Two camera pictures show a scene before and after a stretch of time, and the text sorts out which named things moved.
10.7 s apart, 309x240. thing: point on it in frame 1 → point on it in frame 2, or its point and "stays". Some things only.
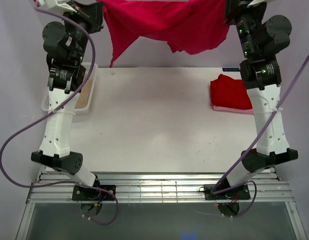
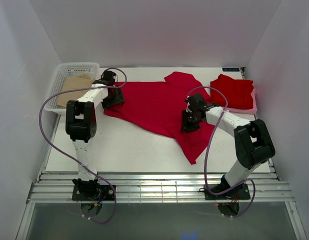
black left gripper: (92, 14) → (119, 99)
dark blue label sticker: (230, 69) stays
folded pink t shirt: (241, 111) stays
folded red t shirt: (228, 92) stays
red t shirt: (189, 26) → (159, 105)
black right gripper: (235, 8) → (185, 126)
